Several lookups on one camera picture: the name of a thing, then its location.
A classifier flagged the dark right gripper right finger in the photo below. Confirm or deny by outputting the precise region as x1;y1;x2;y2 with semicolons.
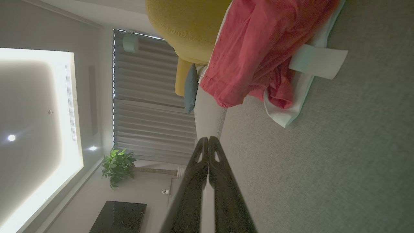
209;136;257;233

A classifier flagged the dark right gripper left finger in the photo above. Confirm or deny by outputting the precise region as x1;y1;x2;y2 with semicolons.
160;137;209;233

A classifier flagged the red mesh shorts white trim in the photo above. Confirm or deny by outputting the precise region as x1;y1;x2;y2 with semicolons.
199;0;340;108

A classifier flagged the white mint TV cabinet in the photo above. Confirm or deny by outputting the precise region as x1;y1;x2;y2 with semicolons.
168;177;183;211

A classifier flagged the green potted tree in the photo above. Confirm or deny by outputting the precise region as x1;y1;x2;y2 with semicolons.
101;147;178;190

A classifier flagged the grey sofa seat cushion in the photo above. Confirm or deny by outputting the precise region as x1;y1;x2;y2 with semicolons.
193;65;227;143

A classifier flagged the grey pleated curtain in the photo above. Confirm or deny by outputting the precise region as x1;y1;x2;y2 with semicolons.
113;29;198;165

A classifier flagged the large grey fabric sofa seat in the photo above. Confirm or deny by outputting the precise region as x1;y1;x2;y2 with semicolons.
201;0;414;233

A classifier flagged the teal throw pillow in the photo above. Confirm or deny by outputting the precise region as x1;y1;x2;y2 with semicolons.
184;63;199;114

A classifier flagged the yellow sofa backrest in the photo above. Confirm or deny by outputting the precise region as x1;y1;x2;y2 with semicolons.
146;0;233;97

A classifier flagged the black wall television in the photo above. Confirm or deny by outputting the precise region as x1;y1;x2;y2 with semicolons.
89;201;147;233

